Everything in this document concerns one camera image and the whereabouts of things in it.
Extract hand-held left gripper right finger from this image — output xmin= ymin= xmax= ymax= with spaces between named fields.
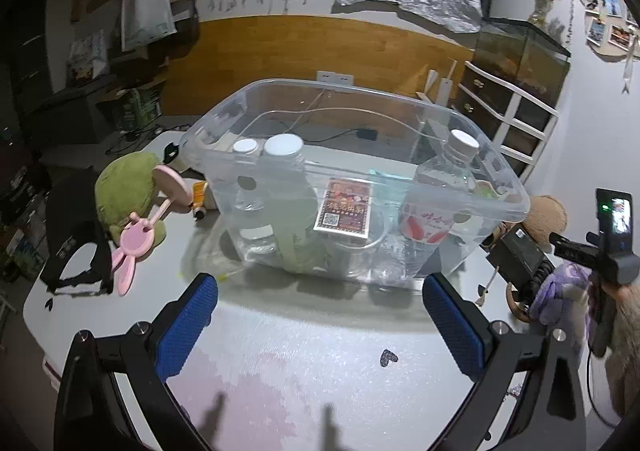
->
xmin=422 ymin=273 xmax=587 ymax=451

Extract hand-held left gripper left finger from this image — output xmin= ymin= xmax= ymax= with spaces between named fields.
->
xmin=54 ymin=273 xmax=219 ymax=451

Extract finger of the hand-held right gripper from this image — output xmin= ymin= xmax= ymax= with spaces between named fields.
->
xmin=549 ymin=231 xmax=593 ymax=262

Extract black box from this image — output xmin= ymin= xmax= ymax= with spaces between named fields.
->
xmin=486 ymin=223 xmax=553 ymax=292

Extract clear plastic storage container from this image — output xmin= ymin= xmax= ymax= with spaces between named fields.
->
xmin=179 ymin=78 xmax=531 ymax=288

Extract purple plush toy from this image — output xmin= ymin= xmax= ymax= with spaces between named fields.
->
xmin=530 ymin=261 xmax=593 ymax=327

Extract brown plush toy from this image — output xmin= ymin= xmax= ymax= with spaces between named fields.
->
xmin=525 ymin=195 xmax=568 ymax=262

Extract orange tube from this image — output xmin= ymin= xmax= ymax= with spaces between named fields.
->
xmin=191 ymin=179 xmax=210 ymax=220

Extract water bottle red label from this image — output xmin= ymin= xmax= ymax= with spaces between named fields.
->
xmin=400 ymin=129 xmax=481 ymax=252

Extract pink rabbit hand mirror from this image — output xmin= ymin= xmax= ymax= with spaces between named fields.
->
xmin=111 ymin=165 xmax=193 ymax=297

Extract green plush toy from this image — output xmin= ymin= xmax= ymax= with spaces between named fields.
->
xmin=95 ymin=152 xmax=168 ymax=249

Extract red printed card box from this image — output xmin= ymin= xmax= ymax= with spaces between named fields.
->
xmin=313 ymin=178 xmax=373 ymax=234

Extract teal packet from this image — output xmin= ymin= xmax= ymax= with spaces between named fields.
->
xmin=367 ymin=168 xmax=416 ymax=182

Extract colourful printed box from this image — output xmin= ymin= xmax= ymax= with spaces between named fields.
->
xmin=5 ymin=226 xmax=48 ymax=282

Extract white visor cap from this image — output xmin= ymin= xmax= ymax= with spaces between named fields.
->
xmin=162 ymin=141 xmax=211 ymax=172

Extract glass fish tank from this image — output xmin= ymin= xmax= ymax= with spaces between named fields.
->
xmin=472 ymin=17 xmax=572 ymax=112

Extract white drawer cabinet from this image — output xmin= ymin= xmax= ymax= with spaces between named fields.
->
xmin=452 ymin=61 xmax=560 ymax=182

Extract small clear bottle white cap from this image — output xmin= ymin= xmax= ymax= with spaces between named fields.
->
xmin=231 ymin=138 xmax=281 ymax=259

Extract white wooden stand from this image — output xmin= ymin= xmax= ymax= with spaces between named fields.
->
xmin=417 ymin=58 xmax=458 ymax=106

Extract white-lidded jar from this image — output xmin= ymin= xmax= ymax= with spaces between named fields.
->
xmin=262 ymin=134 xmax=331 ymax=277

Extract photo board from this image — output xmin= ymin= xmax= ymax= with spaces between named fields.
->
xmin=570 ymin=0 xmax=640 ymax=64

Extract green cardboard box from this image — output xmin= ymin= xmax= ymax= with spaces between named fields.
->
xmin=112 ymin=86 xmax=163 ymax=129

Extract white tote bag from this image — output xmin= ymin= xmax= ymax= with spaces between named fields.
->
xmin=121 ymin=0 xmax=177 ymax=52

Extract black ribbed handle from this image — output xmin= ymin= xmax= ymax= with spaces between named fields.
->
xmin=520 ymin=263 xmax=553 ymax=304

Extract wooden ring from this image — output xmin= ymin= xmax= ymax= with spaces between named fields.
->
xmin=506 ymin=281 xmax=533 ymax=323

